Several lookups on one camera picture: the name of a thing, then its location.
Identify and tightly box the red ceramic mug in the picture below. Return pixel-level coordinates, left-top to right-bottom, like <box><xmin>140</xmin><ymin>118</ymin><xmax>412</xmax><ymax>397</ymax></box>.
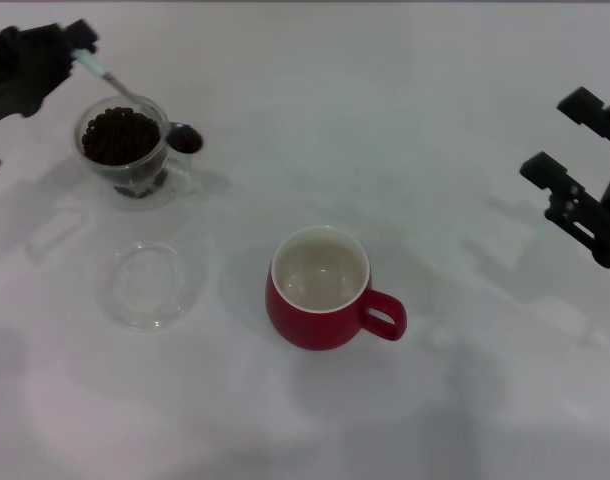
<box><xmin>264</xmin><ymin>225</ymin><xmax>408</xmax><ymax>351</ymax></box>

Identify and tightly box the double-walled clear glass cup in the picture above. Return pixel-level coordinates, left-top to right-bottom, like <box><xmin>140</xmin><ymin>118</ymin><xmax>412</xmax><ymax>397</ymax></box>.
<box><xmin>73</xmin><ymin>94</ymin><xmax>206</xmax><ymax>211</ymax></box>

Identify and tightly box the clear glass saucer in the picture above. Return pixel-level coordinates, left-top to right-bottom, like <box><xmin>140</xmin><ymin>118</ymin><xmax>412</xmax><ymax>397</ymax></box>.
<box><xmin>102</xmin><ymin>240</ymin><xmax>206</xmax><ymax>334</ymax></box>

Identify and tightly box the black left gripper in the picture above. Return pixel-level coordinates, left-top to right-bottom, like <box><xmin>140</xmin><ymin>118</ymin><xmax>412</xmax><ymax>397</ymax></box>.
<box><xmin>0</xmin><ymin>19</ymin><xmax>99</xmax><ymax>131</ymax></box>

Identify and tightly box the steel spoon with blue handle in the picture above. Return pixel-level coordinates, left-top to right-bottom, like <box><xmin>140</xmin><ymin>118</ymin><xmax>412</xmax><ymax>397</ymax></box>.
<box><xmin>73</xmin><ymin>48</ymin><xmax>205</xmax><ymax>155</ymax></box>

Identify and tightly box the dark roasted coffee beans pile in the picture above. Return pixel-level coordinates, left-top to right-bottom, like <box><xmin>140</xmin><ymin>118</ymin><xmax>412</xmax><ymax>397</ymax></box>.
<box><xmin>81</xmin><ymin>106</ymin><xmax>169</xmax><ymax>199</ymax></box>

